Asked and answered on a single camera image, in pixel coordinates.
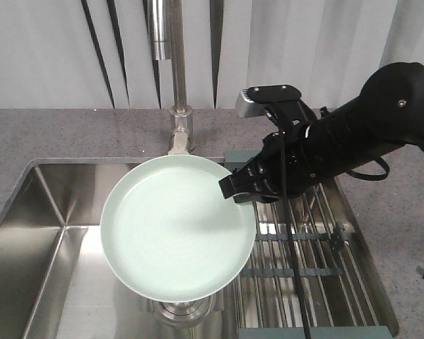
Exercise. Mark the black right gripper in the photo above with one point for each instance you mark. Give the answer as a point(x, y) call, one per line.
point(279, 169)

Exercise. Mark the mint green round plate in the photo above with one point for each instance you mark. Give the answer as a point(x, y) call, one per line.
point(169, 234)

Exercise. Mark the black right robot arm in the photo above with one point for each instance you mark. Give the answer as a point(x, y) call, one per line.
point(307, 150)

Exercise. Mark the grey sink drying rack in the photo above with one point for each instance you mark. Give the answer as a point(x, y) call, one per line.
point(310, 274)

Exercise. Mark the steel sink drain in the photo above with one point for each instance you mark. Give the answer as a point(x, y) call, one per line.
point(183, 314)

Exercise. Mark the chrome kitchen faucet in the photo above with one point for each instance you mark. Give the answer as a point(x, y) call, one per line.
point(166, 40)

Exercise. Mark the stainless steel sink basin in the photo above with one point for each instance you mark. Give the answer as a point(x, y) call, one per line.
point(54, 279)

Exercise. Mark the white pleated curtain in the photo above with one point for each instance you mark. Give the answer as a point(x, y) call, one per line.
point(96, 54)

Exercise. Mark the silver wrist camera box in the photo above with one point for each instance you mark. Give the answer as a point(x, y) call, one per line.
point(252, 101)

